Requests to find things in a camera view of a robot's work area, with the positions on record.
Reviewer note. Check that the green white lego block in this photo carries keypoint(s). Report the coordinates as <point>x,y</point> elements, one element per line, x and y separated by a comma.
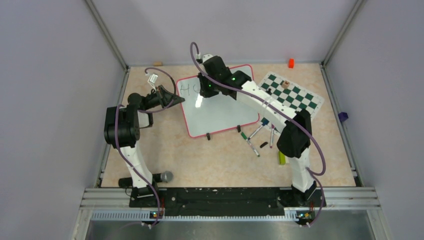
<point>281,159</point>

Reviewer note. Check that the black marker cap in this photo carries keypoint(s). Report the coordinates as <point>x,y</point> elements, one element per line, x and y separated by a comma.
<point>263,144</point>

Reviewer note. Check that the green white chessboard mat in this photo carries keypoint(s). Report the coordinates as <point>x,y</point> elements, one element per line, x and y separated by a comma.
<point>295,97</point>

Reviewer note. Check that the blue capped marker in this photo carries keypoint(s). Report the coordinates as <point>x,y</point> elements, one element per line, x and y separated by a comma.
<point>263,123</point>

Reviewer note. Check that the purple block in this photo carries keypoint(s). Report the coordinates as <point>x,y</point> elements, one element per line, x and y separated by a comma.
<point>343,116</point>

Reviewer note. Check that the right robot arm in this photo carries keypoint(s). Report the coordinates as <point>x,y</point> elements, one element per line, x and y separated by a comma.
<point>294,126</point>

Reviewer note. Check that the green capped marker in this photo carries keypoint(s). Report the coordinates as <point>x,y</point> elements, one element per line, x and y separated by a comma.
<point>250,144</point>

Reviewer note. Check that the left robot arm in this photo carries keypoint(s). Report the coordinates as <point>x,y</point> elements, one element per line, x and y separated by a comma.
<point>122,131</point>

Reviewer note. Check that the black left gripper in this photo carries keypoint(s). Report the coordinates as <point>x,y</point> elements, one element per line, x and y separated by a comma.
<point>166,98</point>

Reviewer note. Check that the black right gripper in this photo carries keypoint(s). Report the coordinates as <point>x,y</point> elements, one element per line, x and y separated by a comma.
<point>205,92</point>

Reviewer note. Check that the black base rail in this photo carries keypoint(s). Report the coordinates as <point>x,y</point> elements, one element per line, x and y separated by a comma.
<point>227,201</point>

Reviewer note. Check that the purple capped marker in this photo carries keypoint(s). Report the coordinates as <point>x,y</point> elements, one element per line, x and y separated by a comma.
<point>272,132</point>

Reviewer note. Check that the orange block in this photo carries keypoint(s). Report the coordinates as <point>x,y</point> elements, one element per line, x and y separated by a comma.
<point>291,63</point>

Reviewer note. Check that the wooden block on chessboard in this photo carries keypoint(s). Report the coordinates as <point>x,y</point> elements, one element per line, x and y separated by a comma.
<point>285,84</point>

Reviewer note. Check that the black microphone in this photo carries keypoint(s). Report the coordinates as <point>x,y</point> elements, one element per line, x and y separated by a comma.
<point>164,177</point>

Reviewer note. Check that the pink framed whiteboard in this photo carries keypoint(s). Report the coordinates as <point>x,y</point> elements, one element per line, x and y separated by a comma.
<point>212,115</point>

